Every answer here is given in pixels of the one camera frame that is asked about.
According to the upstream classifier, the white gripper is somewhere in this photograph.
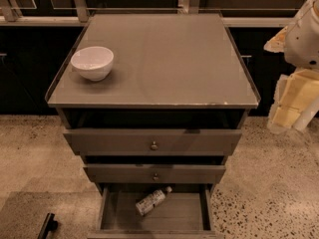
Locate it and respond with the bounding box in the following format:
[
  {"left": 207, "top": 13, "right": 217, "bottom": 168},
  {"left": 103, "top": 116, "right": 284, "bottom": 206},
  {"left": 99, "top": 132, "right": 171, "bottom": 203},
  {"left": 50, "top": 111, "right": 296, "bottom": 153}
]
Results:
[{"left": 263, "top": 3, "right": 319, "bottom": 133}]

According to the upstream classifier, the top drawer front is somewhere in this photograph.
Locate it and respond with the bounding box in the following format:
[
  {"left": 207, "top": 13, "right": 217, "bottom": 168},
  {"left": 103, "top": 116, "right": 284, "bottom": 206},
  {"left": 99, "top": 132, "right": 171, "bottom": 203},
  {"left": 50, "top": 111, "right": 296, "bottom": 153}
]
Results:
[{"left": 64, "top": 128, "right": 241, "bottom": 156}]

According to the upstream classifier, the top drawer knob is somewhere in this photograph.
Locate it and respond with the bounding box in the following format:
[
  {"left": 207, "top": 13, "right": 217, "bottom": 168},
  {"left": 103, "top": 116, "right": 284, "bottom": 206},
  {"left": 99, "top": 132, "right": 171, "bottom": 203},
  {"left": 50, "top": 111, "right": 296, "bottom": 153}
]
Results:
[{"left": 150, "top": 141, "right": 159, "bottom": 150}]

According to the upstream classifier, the white ceramic bowl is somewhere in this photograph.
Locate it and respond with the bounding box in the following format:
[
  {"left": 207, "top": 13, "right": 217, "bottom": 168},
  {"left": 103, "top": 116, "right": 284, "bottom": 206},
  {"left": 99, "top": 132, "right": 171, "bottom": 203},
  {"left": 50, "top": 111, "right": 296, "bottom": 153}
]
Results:
[{"left": 71, "top": 46, "right": 115, "bottom": 81}]

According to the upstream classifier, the grey drawer cabinet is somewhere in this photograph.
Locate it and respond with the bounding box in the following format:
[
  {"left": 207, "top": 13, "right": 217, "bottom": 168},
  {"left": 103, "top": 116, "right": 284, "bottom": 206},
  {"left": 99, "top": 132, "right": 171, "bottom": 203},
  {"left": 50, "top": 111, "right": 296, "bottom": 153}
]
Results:
[{"left": 44, "top": 13, "right": 261, "bottom": 239}]

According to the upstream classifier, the open bottom drawer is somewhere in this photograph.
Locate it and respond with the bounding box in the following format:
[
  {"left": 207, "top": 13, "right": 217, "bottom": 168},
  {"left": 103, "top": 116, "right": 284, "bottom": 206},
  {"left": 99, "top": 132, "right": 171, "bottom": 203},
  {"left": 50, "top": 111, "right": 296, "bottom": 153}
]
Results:
[{"left": 88, "top": 184, "right": 217, "bottom": 239}]

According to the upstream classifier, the white cylindrical post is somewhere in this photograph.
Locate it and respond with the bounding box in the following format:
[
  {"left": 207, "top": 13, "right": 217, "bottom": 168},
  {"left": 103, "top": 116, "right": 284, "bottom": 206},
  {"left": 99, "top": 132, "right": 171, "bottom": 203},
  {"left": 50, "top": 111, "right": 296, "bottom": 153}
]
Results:
[{"left": 293, "top": 97, "right": 319, "bottom": 131}]

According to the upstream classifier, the metal railing frame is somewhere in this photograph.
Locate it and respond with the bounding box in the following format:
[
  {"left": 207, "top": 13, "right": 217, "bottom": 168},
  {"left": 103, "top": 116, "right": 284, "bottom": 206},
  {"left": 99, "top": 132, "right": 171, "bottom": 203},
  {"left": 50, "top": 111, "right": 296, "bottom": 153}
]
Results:
[{"left": 0, "top": 0, "right": 306, "bottom": 27}]

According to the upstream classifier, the middle drawer knob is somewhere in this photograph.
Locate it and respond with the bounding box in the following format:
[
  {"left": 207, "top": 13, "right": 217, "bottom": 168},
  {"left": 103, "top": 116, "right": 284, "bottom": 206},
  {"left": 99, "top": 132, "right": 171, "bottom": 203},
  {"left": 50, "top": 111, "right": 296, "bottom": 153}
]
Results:
[{"left": 153, "top": 173, "right": 160, "bottom": 181}]

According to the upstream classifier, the drawer knob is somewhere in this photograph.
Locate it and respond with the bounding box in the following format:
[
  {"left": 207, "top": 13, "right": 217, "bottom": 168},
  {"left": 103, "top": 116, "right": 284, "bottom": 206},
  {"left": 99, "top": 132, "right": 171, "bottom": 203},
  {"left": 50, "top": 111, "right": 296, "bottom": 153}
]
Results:
[
  {"left": 150, "top": 141, "right": 159, "bottom": 150},
  {"left": 153, "top": 173, "right": 160, "bottom": 181}
]

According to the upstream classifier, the blue plastic bottle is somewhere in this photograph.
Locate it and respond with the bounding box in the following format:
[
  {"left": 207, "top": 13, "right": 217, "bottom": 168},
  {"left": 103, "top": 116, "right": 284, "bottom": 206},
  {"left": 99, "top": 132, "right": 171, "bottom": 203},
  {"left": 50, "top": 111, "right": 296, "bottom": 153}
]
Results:
[{"left": 136, "top": 186, "right": 172, "bottom": 216}]

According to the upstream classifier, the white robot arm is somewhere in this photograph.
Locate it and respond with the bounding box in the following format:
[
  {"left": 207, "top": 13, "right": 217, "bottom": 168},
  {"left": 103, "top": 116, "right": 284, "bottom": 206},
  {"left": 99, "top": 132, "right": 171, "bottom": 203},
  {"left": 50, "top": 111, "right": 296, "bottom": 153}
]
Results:
[{"left": 264, "top": 0, "right": 319, "bottom": 133}]

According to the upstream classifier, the middle drawer front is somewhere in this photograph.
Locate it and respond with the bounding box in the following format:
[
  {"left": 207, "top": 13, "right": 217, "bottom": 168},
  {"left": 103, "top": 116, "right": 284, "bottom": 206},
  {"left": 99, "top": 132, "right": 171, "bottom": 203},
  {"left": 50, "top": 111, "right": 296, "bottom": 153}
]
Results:
[{"left": 84, "top": 164, "right": 225, "bottom": 183}]

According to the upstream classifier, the black object on floor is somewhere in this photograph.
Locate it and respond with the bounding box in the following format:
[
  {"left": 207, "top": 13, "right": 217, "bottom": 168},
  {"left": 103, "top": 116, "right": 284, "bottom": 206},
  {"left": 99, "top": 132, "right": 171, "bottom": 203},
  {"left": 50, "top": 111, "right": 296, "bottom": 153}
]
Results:
[{"left": 37, "top": 213, "right": 58, "bottom": 239}]

